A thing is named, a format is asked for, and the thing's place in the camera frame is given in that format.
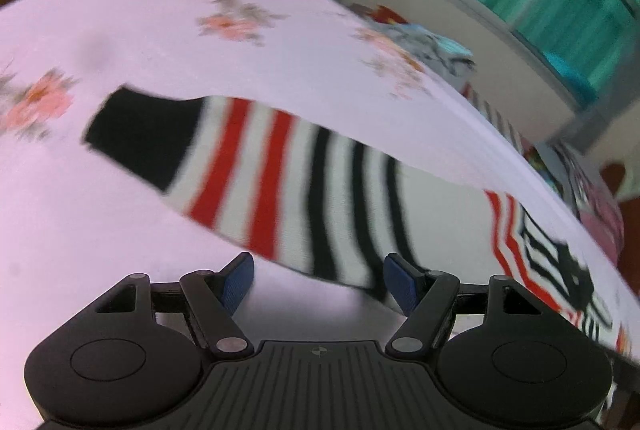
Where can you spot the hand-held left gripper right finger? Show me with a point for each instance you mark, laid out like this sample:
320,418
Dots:
401,286

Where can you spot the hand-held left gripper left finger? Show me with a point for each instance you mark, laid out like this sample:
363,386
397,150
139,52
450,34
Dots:
238,281

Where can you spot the striped knit sweater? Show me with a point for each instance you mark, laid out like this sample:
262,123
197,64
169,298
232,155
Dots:
280,180

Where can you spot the pile of grey clothes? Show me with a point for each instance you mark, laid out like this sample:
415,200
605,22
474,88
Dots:
430,48

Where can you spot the grey striped cloth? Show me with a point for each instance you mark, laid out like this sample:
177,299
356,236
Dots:
495,118

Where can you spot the stack of folded pink bedding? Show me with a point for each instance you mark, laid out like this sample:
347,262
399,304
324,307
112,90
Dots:
600,205

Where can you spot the pink floral bed sheet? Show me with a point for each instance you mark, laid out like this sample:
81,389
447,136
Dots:
150,10

